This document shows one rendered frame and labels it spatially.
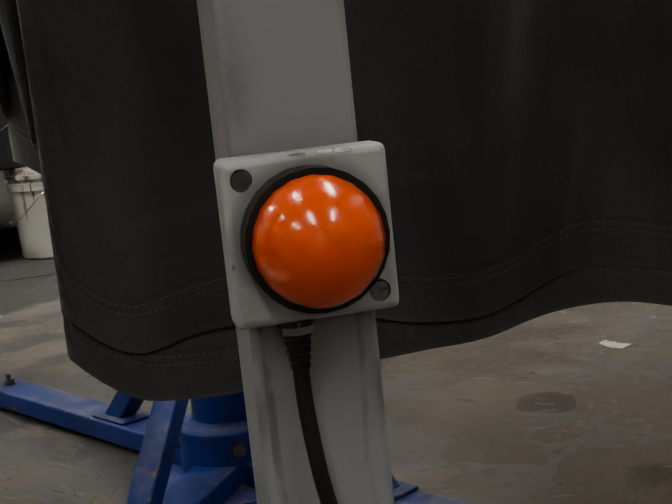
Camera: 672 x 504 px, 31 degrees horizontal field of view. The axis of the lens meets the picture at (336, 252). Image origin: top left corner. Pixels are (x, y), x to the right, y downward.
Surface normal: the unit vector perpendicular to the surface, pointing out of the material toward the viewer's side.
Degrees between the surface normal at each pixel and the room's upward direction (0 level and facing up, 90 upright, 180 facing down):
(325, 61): 90
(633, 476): 0
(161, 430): 43
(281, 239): 81
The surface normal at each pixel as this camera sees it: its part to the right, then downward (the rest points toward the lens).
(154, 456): -0.29, -0.59
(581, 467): -0.11, -0.98
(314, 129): 0.21, 0.14
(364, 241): 0.63, -0.11
